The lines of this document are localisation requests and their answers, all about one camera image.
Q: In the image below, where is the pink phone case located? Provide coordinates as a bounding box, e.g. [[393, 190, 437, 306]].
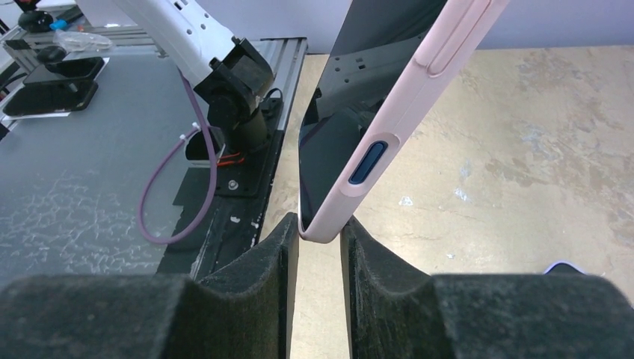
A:
[[298, 0, 507, 243]]

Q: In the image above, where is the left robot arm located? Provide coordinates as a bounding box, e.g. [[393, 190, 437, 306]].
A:
[[116, 0, 274, 153]]

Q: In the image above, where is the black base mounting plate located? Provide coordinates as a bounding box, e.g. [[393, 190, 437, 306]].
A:
[[156, 130, 285, 280]]

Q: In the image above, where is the phone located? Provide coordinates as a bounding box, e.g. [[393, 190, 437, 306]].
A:
[[544, 261, 586, 275]]

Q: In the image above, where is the aluminium frame rail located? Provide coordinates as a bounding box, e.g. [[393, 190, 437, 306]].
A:
[[1, 24, 306, 122]]

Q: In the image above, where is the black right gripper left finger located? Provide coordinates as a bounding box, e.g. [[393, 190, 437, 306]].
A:
[[1, 212, 298, 358]]

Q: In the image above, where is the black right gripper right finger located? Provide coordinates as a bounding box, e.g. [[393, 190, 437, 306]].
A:
[[340, 218, 633, 358]]

